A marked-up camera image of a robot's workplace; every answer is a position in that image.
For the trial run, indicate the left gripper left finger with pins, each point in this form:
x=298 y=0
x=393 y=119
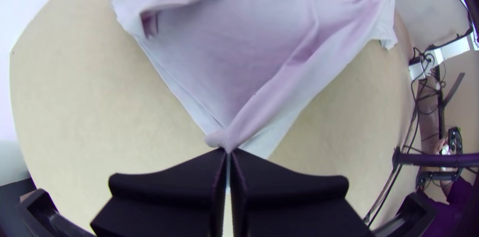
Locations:
x=168 y=199

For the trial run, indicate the grey t-shirt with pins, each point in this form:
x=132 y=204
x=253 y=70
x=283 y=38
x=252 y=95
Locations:
x=243 y=42

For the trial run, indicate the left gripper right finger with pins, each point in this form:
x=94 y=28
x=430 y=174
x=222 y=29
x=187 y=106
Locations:
x=292 y=203

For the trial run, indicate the person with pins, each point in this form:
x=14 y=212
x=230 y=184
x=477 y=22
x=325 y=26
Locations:
x=454 y=188

